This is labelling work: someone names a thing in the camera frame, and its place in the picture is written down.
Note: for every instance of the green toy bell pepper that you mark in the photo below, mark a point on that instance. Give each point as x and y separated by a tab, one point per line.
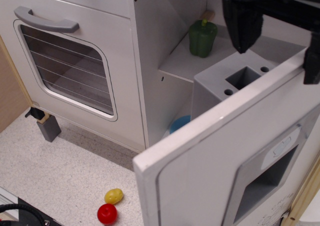
202	35

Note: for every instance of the blue plate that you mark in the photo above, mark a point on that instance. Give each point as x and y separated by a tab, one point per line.
179	123

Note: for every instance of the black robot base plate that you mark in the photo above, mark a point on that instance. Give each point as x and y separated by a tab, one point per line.
29	219

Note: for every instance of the red toy tomato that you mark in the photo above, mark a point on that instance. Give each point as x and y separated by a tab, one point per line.
107	214

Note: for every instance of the wooden side post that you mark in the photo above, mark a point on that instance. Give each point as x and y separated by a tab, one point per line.
306	194

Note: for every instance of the yellow toy potato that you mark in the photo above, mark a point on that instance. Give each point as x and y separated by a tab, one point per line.
113	196

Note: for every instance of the white toy oven door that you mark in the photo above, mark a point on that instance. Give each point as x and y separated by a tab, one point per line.
87	77

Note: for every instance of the grey kitchen leg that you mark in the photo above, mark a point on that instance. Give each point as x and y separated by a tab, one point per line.
50	129

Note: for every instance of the grey oven door handle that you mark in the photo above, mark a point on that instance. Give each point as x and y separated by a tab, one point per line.
64	26

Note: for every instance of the grey ice dispenser box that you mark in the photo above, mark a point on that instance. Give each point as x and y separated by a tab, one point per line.
225	78

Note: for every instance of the white toy kitchen cabinet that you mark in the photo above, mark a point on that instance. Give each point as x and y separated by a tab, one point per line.
158	26

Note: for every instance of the white toy fridge door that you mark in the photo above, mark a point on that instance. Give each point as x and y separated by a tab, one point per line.
240	163

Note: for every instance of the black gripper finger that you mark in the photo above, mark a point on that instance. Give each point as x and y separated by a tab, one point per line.
244	23
311	62

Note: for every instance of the black clamp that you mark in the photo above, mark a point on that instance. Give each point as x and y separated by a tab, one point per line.
36	113

